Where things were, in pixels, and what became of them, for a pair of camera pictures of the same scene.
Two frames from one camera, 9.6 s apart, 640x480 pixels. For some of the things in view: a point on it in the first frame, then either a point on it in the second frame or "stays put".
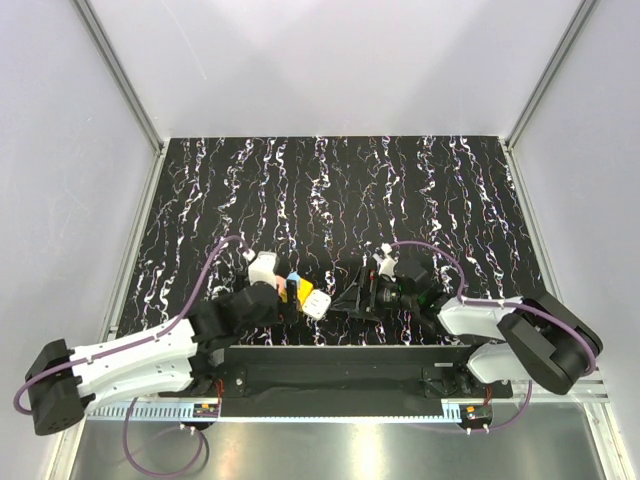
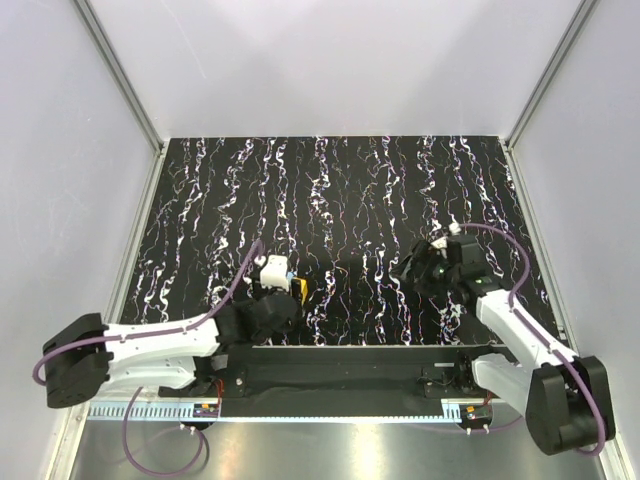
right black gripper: (351, 299) to (427, 255)
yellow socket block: (304, 287) stays put
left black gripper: (286, 312) stays put
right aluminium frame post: (581, 17) stays put
